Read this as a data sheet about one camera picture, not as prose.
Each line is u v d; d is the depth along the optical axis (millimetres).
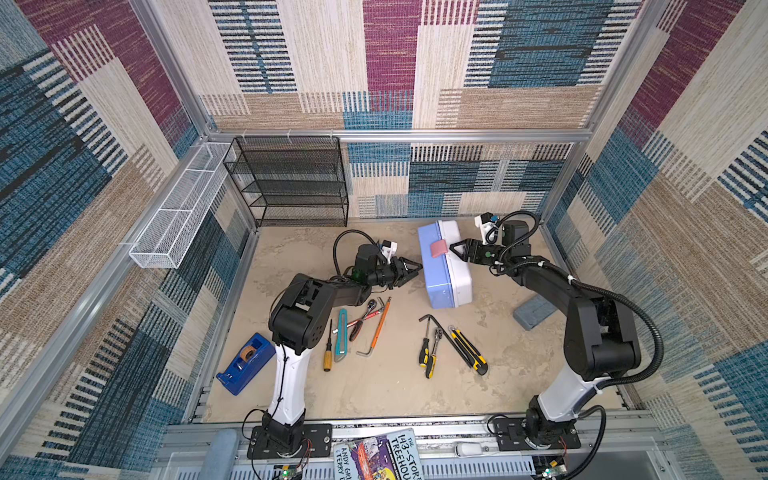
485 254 813
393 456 698
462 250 866
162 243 700
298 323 560
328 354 870
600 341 477
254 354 811
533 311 916
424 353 850
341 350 871
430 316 940
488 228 837
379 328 919
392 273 873
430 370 829
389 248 937
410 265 907
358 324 920
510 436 733
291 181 1114
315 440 733
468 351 869
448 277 849
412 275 931
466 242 832
